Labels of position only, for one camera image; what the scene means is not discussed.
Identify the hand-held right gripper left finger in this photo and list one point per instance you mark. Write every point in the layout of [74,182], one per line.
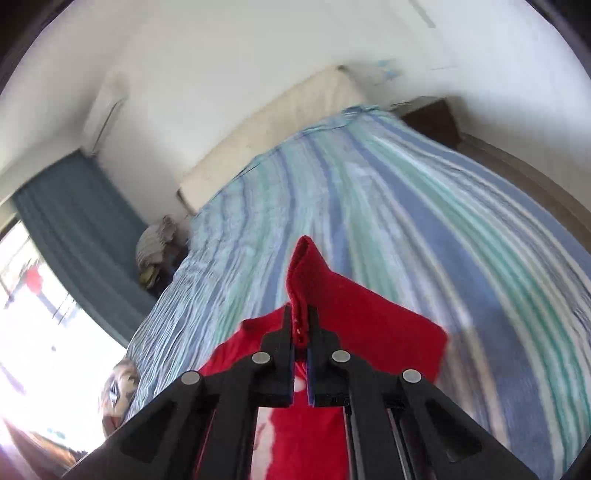
[277,369]

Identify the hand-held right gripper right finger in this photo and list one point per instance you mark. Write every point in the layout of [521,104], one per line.
[323,369]

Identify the pile of clothes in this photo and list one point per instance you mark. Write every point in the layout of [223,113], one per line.
[154,244]

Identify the red garment with white print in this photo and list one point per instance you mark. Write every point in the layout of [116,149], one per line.
[300,443]

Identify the printed pillow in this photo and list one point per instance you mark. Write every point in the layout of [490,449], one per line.
[117,397]

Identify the blue green striped bed sheet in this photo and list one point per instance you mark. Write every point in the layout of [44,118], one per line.
[369,207]

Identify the window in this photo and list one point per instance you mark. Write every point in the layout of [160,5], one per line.
[41,360]

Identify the blue curtain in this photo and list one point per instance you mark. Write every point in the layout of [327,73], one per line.
[78,221]

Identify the cream padded headboard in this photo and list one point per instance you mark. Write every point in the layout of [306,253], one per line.
[277,120]

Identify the red hanging cloth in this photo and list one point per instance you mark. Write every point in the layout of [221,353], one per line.
[34,280]

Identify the dark wooden nightstand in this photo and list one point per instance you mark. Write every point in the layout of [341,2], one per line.
[434,120]

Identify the white wall air conditioner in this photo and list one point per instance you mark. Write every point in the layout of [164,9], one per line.
[104,115]

